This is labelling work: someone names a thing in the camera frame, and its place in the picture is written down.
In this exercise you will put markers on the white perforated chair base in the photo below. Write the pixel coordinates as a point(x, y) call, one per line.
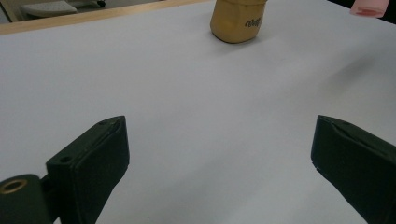
point(46, 8)

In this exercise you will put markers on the light wooden furniture frame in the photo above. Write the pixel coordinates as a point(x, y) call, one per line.
point(7, 7)

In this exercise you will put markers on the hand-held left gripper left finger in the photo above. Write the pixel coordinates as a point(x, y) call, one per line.
point(90, 168)

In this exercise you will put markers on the yellow bag-shaped pot with bear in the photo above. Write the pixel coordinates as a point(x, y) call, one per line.
point(233, 21)

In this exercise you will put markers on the pink hairbrush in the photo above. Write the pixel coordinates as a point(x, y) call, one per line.
point(370, 6)

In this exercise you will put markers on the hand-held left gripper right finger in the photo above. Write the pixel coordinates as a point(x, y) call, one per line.
point(358, 165)

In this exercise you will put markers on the black caster wheel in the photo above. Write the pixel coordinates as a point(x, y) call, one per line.
point(101, 3)

